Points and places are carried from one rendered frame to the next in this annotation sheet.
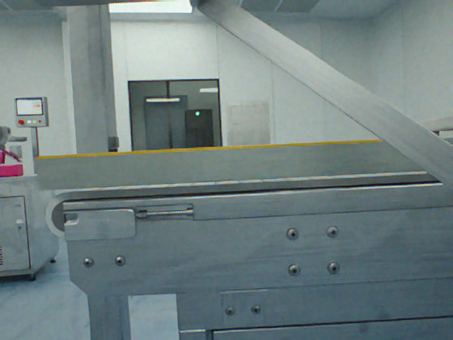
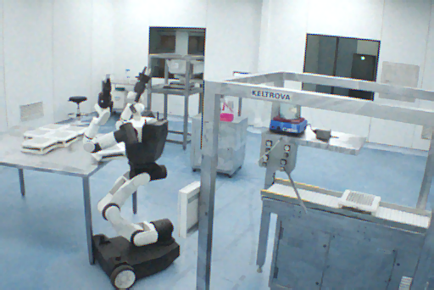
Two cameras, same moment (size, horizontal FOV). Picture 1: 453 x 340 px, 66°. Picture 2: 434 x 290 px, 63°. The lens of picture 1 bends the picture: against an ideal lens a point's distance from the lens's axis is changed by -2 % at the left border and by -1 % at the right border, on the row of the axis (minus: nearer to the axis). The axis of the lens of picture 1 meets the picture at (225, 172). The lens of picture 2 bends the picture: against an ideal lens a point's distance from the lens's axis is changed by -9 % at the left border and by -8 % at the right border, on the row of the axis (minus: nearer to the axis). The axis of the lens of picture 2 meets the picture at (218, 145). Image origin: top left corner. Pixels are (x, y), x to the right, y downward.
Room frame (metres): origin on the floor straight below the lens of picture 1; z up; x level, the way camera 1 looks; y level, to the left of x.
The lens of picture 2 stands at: (-1.94, -0.67, 1.84)
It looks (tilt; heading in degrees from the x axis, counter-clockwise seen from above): 16 degrees down; 28
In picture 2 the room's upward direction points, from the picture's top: 3 degrees clockwise
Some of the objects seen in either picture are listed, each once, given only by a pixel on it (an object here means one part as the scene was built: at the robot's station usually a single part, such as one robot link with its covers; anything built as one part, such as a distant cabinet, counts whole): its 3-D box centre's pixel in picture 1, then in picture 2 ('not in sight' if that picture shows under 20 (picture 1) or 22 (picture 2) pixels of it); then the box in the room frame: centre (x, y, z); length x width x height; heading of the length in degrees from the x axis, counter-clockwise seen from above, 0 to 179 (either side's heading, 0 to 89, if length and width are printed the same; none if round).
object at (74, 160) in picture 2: not in sight; (43, 146); (0.20, 2.27, 0.80); 1.50 x 1.10 x 0.04; 109
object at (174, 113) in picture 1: (175, 117); (340, 67); (5.40, 0.71, 1.43); 1.38 x 0.01 x 1.16; 98
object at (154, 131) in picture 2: not in sight; (144, 138); (0.23, 1.08, 1.08); 0.34 x 0.30 x 0.36; 18
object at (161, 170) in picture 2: not in sight; (147, 170); (0.28, 1.08, 0.81); 0.28 x 0.13 x 0.18; 154
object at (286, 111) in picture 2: not in sight; (291, 103); (0.46, 0.07, 1.44); 0.15 x 0.15 x 0.19
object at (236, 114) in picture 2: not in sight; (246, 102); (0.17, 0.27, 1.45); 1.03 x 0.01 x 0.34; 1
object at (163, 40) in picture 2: not in sight; (175, 52); (4.91, 4.05, 1.43); 1.32 x 0.01 x 1.11; 98
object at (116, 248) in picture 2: not in sight; (137, 243); (0.19, 1.13, 0.19); 0.64 x 0.52 x 0.33; 154
